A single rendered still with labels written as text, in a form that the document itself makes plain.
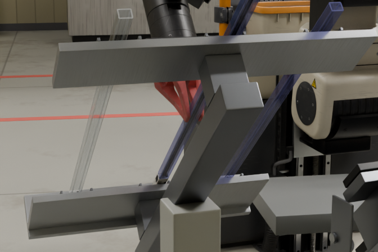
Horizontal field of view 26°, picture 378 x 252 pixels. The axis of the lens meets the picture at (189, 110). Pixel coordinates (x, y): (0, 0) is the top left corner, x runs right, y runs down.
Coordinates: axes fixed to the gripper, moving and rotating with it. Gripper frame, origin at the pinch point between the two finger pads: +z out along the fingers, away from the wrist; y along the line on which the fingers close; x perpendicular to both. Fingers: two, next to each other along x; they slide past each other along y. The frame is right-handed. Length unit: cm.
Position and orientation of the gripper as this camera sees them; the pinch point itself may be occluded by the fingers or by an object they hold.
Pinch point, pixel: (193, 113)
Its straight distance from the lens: 99.5
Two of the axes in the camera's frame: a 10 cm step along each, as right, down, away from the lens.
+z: 2.1, 8.6, -4.7
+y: 9.5, -0.7, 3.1
